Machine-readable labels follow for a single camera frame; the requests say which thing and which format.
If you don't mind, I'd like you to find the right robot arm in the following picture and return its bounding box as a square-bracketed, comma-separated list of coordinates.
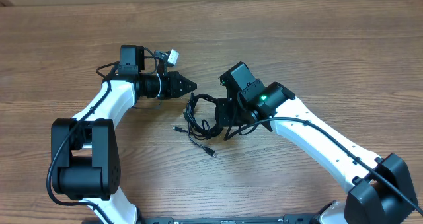
[217, 62, 422, 223]

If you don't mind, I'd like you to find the black USB cable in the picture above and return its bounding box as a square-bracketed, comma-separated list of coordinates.
[173, 92, 224, 158]

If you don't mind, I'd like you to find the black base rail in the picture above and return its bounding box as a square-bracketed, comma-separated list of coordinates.
[137, 213, 316, 224]

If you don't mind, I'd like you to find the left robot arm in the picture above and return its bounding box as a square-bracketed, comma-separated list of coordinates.
[46, 45, 197, 223]

